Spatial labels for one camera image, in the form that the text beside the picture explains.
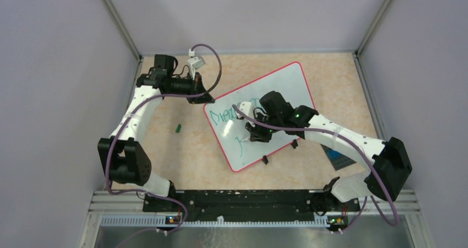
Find white slotted cable duct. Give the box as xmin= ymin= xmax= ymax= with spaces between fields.
xmin=100 ymin=215 xmax=329 ymax=228

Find black whiteboard clip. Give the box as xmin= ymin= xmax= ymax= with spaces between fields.
xmin=291 ymin=140 xmax=298 ymax=149
xmin=262 ymin=155 xmax=269 ymax=165

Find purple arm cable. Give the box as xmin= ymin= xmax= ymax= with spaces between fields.
xmin=232 ymin=104 xmax=400 ymax=234
xmin=104 ymin=43 xmax=222 ymax=236

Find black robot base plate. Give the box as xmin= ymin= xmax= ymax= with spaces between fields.
xmin=142 ymin=189 xmax=361 ymax=222

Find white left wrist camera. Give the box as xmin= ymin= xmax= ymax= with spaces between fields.
xmin=187 ymin=49 xmax=206 ymax=80

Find black whiteboard clip upper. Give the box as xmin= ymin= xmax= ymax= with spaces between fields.
xmin=291 ymin=140 xmax=298 ymax=149

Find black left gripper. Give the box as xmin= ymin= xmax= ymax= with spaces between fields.
xmin=167 ymin=71 xmax=215 ymax=104

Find blue lego brick on plate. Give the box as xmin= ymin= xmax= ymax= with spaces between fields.
xmin=327 ymin=150 xmax=341 ymax=159

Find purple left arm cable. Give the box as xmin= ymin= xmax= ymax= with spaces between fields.
xmin=104 ymin=43 xmax=222 ymax=236

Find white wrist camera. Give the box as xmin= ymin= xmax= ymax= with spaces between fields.
xmin=236 ymin=101 xmax=256 ymax=120
xmin=187 ymin=49 xmax=206 ymax=80

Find black whiteboard clip lower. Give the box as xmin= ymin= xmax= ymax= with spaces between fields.
xmin=262 ymin=155 xmax=269 ymax=165

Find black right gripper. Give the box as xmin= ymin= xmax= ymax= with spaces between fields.
xmin=246 ymin=110 xmax=283 ymax=143

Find green marker cap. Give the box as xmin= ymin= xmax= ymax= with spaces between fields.
xmin=175 ymin=124 xmax=182 ymax=133

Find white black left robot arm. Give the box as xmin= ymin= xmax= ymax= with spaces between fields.
xmin=97 ymin=55 xmax=215 ymax=211

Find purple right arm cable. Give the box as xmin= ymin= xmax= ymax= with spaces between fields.
xmin=232 ymin=104 xmax=400 ymax=234

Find aluminium frame rail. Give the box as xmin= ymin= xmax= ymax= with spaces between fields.
xmin=79 ymin=189 xmax=433 ymax=247

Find red-edged whiteboard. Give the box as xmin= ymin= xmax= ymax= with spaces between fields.
xmin=203 ymin=62 xmax=315 ymax=172

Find grey lego baseplate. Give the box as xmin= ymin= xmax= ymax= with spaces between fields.
xmin=321 ymin=145 xmax=355 ymax=171

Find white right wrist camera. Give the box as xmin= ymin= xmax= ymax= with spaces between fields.
xmin=236 ymin=101 xmax=256 ymax=120

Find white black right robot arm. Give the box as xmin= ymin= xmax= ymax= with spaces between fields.
xmin=235 ymin=91 xmax=412 ymax=210

